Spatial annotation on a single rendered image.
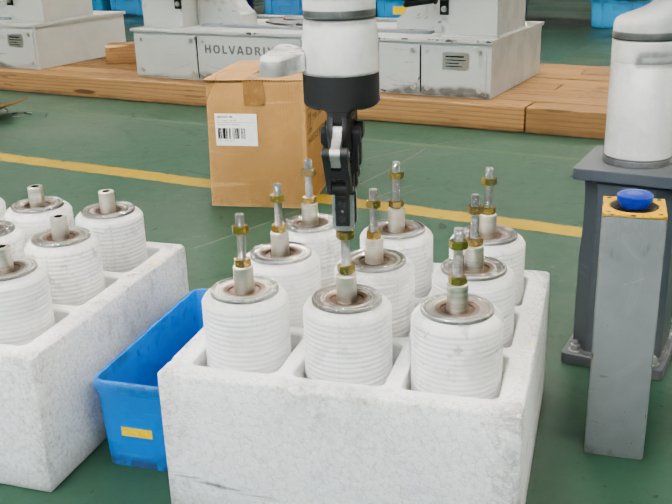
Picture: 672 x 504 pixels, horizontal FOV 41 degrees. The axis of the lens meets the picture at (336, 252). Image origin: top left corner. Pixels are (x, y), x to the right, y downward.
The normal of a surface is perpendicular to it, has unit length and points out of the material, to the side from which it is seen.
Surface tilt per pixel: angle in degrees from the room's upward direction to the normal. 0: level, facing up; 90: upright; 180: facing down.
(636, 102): 90
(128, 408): 92
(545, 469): 0
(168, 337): 88
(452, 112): 90
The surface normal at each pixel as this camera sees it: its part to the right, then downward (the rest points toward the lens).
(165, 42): -0.48, 0.32
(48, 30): 0.88, 0.14
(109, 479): -0.03, -0.94
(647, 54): -0.28, 0.34
